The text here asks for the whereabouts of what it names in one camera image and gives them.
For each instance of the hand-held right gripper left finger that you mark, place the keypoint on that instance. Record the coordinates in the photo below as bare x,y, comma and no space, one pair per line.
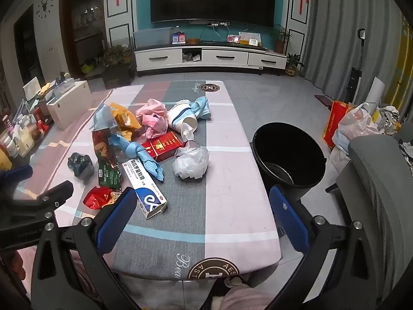
116,214

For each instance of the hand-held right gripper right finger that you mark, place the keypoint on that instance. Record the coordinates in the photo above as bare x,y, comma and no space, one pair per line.
288,221

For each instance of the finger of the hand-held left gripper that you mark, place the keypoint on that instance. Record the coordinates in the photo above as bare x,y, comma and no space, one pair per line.
55,197
16,172

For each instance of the black plastic bucket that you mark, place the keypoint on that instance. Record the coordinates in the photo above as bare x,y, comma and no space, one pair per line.
284,148

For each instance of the pink plastic wrapper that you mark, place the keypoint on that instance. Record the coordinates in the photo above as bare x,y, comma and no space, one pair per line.
155,130
150,106

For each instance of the orange snack bag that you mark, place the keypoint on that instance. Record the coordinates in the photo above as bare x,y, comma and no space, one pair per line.
124,118

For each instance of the red foil snack wrapper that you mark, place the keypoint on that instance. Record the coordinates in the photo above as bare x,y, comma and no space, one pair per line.
96,198

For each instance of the green snack packet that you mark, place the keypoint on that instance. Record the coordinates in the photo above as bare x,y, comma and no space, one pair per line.
108,176

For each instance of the white blue ointment box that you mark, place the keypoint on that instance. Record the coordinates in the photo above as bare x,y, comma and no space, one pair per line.
142,184

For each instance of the row of bottles and jars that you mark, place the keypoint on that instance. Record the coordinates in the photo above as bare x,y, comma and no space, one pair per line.
22,132

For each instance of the dark crumpled plastic bag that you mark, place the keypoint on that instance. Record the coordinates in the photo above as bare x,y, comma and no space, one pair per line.
80,164

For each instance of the blue cleaning cloth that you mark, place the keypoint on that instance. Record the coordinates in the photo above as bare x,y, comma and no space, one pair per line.
145,160

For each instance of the red brown snack packet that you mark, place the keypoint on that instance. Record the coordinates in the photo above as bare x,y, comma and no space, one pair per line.
101,148

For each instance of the red cigarette box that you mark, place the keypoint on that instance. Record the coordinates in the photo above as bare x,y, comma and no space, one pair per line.
161,147

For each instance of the pink grey checked tablecloth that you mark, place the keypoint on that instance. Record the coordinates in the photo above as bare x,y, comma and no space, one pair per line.
226,168

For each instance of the white storage box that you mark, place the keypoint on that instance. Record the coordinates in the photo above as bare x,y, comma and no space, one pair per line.
71,106

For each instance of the crumpled white plastic bag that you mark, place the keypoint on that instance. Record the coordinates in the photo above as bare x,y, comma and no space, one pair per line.
190,163

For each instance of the red paper bag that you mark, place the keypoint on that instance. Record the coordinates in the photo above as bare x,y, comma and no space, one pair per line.
335,122

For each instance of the white plastic shopping bag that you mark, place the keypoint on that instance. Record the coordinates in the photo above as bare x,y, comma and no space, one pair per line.
355,126

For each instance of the white blue striped paper cup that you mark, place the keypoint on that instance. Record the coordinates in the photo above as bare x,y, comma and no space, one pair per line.
180,116

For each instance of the dark floor mat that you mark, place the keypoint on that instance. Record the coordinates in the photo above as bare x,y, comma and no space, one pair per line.
324,100

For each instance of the green basin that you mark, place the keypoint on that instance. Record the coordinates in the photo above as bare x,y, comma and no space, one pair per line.
87,68

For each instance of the light blue packet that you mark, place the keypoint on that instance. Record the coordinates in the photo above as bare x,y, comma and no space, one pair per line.
201,108

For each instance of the black white patterned cloth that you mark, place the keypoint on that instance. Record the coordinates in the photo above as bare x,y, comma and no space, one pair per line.
406,151
388,118

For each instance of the large dark potted plant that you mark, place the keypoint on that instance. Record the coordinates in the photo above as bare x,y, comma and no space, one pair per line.
117,67

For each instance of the white rolled sheet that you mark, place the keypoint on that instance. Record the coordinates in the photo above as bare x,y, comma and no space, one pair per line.
376,93

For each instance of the small potted plant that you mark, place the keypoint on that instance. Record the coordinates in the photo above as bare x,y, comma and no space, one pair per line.
293,66

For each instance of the upright vacuum cleaner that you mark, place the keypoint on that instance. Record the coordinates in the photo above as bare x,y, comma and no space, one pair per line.
355,77

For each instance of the white television cabinet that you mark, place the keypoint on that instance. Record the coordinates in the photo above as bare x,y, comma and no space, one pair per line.
222,57

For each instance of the grey flat panel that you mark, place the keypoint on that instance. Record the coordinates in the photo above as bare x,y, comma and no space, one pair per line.
151,38

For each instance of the tall potted plant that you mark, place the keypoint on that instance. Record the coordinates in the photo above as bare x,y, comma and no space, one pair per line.
280,37

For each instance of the blue red small box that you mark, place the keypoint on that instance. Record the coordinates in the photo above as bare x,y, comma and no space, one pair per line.
179,38

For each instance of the white desk calendar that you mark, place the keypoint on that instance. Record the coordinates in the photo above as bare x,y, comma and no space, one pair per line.
250,38

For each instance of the small brown box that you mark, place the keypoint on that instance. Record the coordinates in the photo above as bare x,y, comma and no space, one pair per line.
193,41

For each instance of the yellow patterned curtain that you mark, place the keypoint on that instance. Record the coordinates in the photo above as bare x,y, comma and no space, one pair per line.
405,61

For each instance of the grey curtain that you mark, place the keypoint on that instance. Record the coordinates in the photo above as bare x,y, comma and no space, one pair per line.
342,22

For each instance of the white power strip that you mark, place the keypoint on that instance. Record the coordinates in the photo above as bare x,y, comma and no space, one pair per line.
221,24

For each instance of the black wall clock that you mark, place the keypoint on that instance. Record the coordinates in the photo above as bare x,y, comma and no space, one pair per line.
45,6

